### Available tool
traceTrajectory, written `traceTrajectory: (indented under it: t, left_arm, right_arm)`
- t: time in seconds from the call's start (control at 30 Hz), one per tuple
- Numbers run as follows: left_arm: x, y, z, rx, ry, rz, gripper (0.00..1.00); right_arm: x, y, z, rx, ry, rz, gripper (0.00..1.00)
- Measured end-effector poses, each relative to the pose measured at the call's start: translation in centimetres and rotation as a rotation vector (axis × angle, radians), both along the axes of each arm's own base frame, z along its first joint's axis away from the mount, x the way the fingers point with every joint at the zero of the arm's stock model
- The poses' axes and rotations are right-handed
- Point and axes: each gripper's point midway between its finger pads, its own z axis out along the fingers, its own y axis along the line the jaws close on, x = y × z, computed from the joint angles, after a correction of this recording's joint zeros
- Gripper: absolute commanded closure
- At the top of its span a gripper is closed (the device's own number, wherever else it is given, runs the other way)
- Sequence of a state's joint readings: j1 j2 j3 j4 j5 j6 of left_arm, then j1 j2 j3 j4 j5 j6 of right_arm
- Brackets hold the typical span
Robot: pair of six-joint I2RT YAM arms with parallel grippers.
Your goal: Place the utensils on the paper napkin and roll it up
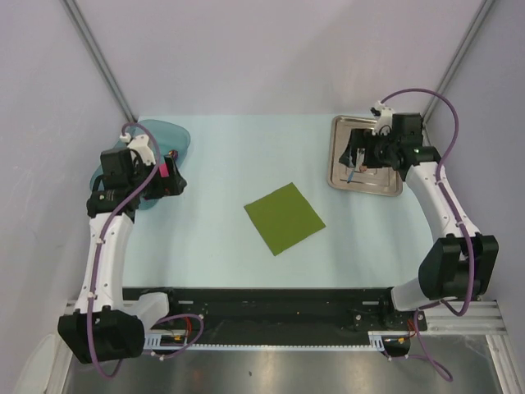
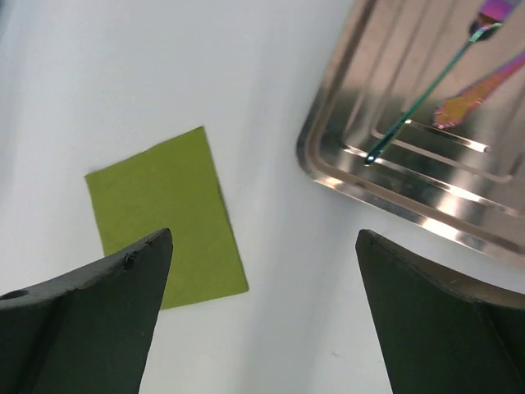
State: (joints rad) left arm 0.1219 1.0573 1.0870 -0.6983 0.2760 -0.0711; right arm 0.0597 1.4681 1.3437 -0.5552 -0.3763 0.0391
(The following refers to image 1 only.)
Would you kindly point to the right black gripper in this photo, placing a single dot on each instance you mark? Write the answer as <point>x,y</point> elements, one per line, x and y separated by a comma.
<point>362,138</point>

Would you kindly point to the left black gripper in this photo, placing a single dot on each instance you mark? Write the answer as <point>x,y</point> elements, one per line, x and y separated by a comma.
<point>167,186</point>

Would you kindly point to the iridescent fork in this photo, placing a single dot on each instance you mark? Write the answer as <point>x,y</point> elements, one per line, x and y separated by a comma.
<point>351,175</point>

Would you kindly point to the green paper napkin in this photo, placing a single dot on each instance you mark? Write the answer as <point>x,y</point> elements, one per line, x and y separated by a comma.
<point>284,218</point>

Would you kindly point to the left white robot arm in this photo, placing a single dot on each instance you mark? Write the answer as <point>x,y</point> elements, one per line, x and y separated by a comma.
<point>101,327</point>

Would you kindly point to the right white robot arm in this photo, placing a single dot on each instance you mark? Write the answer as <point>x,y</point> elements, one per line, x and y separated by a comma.
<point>459,265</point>

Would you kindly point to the steel metal tray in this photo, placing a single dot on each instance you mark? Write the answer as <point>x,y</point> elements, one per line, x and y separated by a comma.
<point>383,181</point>

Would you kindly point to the teal plastic bin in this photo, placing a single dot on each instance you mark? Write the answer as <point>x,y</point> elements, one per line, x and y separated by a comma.
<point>172,139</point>

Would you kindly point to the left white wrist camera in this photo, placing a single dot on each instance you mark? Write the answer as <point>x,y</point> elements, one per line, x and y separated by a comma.
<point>141,147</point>

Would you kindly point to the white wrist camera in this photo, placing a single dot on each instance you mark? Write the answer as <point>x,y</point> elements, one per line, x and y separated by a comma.
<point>383,115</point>
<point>141,147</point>

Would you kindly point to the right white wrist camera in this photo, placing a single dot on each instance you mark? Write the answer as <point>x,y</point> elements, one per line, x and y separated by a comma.
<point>383,115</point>

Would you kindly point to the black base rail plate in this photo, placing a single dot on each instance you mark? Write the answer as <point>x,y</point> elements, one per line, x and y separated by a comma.
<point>219,319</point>

